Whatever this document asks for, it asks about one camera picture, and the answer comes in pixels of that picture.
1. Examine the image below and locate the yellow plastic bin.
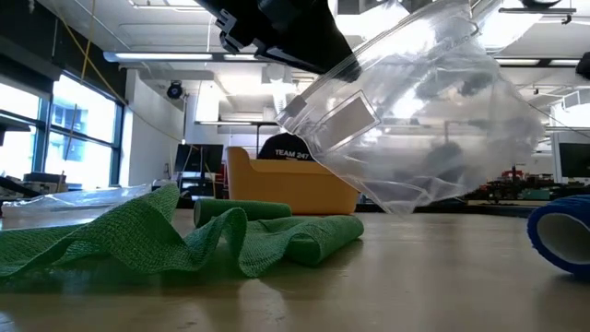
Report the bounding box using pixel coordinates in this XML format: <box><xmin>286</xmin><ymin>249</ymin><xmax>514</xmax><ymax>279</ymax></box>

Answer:
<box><xmin>225</xmin><ymin>146</ymin><xmax>360</xmax><ymax>217</ymax></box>

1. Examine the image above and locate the green elastic bandage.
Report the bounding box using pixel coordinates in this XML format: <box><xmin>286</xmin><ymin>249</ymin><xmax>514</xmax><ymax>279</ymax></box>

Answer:
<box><xmin>0</xmin><ymin>183</ymin><xmax>365</xmax><ymax>279</ymax></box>

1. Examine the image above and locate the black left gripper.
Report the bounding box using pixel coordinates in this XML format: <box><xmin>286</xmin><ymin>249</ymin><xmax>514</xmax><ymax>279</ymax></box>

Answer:
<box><xmin>193</xmin><ymin>0</ymin><xmax>363</xmax><ymax>82</ymax></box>

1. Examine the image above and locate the large framed window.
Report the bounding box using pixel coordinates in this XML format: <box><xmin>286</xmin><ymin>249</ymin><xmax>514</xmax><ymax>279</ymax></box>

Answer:
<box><xmin>0</xmin><ymin>73</ymin><xmax>125</xmax><ymax>190</ymax></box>

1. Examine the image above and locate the blue elastic bandage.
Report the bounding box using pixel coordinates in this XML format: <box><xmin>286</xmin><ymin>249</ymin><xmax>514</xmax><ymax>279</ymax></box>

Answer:
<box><xmin>526</xmin><ymin>194</ymin><xmax>590</xmax><ymax>278</ymax></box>

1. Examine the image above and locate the grey box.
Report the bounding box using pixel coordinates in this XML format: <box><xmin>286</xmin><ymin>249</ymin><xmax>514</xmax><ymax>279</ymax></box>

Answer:
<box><xmin>22</xmin><ymin>172</ymin><xmax>68</xmax><ymax>195</ymax></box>

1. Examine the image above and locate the black computer monitor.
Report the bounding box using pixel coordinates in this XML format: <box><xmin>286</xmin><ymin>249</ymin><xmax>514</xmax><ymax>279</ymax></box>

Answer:
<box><xmin>173</xmin><ymin>143</ymin><xmax>225</xmax><ymax>174</ymax></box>
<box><xmin>558</xmin><ymin>141</ymin><xmax>590</xmax><ymax>179</ymax></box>

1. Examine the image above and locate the person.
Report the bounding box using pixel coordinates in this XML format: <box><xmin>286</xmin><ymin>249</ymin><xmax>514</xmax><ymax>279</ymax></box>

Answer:
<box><xmin>256</xmin><ymin>132</ymin><xmax>317</xmax><ymax>162</ymax></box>

